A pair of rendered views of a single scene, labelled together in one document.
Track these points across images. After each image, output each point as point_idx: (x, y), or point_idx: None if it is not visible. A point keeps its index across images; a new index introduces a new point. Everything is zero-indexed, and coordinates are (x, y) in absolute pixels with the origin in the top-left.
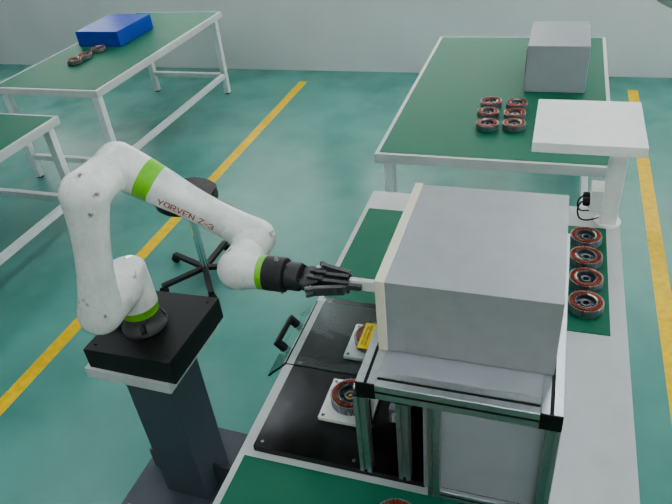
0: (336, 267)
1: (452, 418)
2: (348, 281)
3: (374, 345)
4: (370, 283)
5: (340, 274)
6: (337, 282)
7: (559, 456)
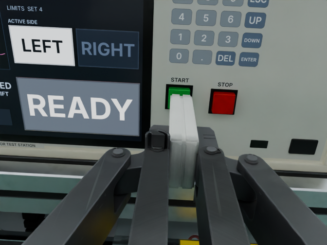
0: (71, 206)
1: None
2: (202, 147)
3: (323, 181)
4: (192, 104)
5: (150, 178)
6: (229, 179)
7: None
